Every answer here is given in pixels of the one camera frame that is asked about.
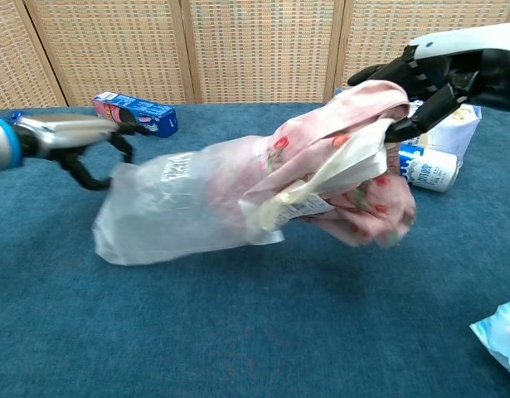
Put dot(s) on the white lavender soft package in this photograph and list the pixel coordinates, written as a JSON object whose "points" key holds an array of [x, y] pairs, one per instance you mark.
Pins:
{"points": [[458, 128]]}

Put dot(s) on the blue cookie box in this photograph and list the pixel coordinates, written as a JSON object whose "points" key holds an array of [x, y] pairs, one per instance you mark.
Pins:
{"points": [[155, 112]]}

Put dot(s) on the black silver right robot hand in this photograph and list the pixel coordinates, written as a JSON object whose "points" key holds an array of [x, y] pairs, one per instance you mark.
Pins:
{"points": [[453, 66]]}

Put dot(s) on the light blue wet wipes pack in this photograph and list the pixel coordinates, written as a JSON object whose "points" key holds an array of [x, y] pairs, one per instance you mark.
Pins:
{"points": [[503, 336]]}

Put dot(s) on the translucent white plastic bag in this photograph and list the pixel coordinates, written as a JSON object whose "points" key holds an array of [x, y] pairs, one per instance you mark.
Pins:
{"points": [[155, 215]]}

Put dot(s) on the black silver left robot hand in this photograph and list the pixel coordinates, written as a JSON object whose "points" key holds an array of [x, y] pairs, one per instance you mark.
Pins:
{"points": [[59, 130]]}

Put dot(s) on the blue white drink can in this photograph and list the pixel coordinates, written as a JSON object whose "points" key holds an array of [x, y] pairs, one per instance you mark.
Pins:
{"points": [[433, 170]]}

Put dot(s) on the bamboo folding screen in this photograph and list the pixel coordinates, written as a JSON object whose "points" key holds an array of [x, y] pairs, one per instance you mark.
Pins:
{"points": [[254, 49]]}

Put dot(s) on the pink floral clothes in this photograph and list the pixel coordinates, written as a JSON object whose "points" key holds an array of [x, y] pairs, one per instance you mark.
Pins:
{"points": [[321, 124]]}

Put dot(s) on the teal table mat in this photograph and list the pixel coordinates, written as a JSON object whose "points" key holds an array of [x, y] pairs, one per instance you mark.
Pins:
{"points": [[254, 323]]}

